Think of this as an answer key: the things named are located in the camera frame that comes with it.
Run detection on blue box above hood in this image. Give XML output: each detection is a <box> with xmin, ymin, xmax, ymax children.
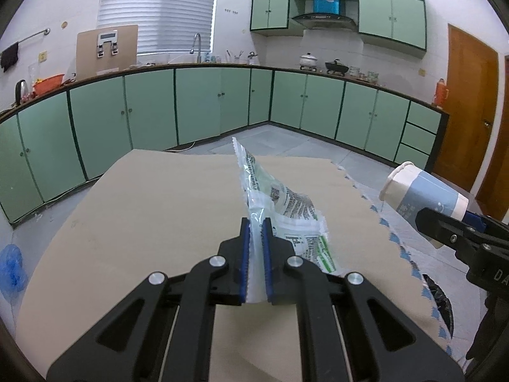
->
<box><xmin>313</xmin><ymin>0</ymin><xmax>341</xmax><ymax>15</ymax></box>

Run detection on dark hanging towel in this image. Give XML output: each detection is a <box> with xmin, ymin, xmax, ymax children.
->
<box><xmin>1</xmin><ymin>41</ymin><xmax>19</xmax><ymax>73</ymax></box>

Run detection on orange thermos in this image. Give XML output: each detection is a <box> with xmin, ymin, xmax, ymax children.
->
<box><xmin>432</xmin><ymin>79</ymin><xmax>449</xmax><ymax>108</ymax></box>

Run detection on green lower cabinets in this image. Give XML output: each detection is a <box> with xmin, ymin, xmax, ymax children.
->
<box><xmin>1</xmin><ymin>66</ymin><xmax>449</xmax><ymax>223</ymax></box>

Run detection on orange plastic basin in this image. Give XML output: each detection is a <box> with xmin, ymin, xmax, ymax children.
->
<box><xmin>34</xmin><ymin>74</ymin><xmax>64</xmax><ymax>97</ymax></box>

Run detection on black range hood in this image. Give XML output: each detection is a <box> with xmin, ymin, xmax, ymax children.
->
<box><xmin>292</xmin><ymin>13</ymin><xmax>358</xmax><ymax>32</ymax></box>

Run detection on white cooking pot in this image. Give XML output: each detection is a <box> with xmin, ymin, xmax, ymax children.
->
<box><xmin>299</xmin><ymin>53</ymin><xmax>317</xmax><ymax>72</ymax></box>

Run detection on blue white paper cup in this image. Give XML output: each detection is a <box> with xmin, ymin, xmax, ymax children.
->
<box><xmin>379</xmin><ymin>161</ymin><xmax>469</xmax><ymax>230</ymax></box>

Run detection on electric kettle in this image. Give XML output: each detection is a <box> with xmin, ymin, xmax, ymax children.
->
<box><xmin>15</xmin><ymin>79</ymin><xmax>32</xmax><ymax>106</ymax></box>

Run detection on blue plastic bag on floor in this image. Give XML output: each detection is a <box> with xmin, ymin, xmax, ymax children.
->
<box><xmin>0</xmin><ymin>244</ymin><xmax>28</xmax><ymax>299</ymax></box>

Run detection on black wok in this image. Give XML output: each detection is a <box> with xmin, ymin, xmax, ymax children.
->
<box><xmin>325</xmin><ymin>59</ymin><xmax>349</xmax><ymax>76</ymax></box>

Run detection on cardboard box with dispenser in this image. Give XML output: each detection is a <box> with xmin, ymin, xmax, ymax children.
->
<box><xmin>76</xmin><ymin>25</ymin><xmax>138</xmax><ymax>80</ymax></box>

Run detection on clear green printed wrapper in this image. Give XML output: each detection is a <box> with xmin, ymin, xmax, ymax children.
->
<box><xmin>232</xmin><ymin>138</ymin><xmax>339</xmax><ymax>304</ymax></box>

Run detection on window blinds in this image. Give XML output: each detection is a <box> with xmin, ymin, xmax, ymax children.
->
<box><xmin>97</xmin><ymin>0</ymin><xmax>216</xmax><ymax>53</ymax></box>

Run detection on brown wooden door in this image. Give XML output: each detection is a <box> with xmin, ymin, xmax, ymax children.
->
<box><xmin>433</xmin><ymin>25</ymin><xmax>499</xmax><ymax>191</ymax></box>

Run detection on wall towel bar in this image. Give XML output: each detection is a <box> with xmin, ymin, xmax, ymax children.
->
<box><xmin>12</xmin><ymin>28</ymin><xmax>51</xmax><ymax>46</ymax></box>

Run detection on black trash bin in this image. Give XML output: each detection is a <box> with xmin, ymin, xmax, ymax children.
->
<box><xmin>423</xmin><ymin>274</ymin><xmax>454</xmax><ymax>336</ymax></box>

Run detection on chrome sink faucet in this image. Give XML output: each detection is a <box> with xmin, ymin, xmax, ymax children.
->
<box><xmin>189</xmin><ymin>33</ymin><xmax>202</xmax><ymax>64</ymax></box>

